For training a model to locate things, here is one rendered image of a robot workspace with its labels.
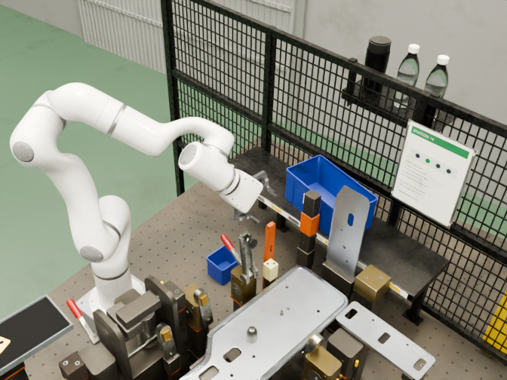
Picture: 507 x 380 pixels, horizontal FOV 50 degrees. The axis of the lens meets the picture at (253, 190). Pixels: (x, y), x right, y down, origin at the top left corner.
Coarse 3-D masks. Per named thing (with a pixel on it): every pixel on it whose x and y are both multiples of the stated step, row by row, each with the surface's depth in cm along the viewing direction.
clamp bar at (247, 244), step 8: (248, 232) 160; (240, 240) 159; (248, 240) 159; (256, 240) 158; (240, 248) 161; (248, 248) 163; (248, 256) 164; (248, 264) 165; (248, 272) 165; (248, 280) 167
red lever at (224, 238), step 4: (220, 236) 169; (224, 236) 168; (224, 240) 168; (228, 240) 168; (224, 244) 169; (228, 244) 168; (232, 244) 169; (228, 248) 168; (232, 248) 168; (232, 252) 168; (236, 252) 168; (236, 256) 168; (240, 256) 168; (236, 260) 168; (240, 260) 168; (240, 264) 167; (252, 272) 168
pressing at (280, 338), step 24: (288, 288) 172; (312, 288) 172; (240, 312) 164; (264, 312) 164; (288, 312) 165; (312, 312) 165; (336, 312) 166; (216, 336) 157; (240, 336) 158; (264, 336) 158; (288, 336) 158; (216, 360) 151; (240, 360) 152; (264, 360) 152; (288, 360) 153
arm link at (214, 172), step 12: (192, 144) 142; (204, 144) 144; (180, 156) 143; (192, 156) 139; (204, 156) 140; (216, 156) 142; (180, 168) 141; (192, 168) 139; (204, 168) 140; (216, 168) 142; (228, 168) 146; (204, 180) 143; (216, 180) 144; (228, 180) 146
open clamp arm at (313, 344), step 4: (312, 336) 146; (316, 336) 144; (320, 336) 144; (308, 340) 146; (312, 340) 144; (316, 340) 144; (320, 340) 144; (308, 344) 146; (312, 344) 144; (316, 344) 144; (320, 344) 148; (308, 348) 147; (312, 348) 145; (316, 348) 148; (304, 352) 149; (308, 352) 148; (312, 352) 148; (304, 356) 150; (300, 360) 153; (304, 360) 151
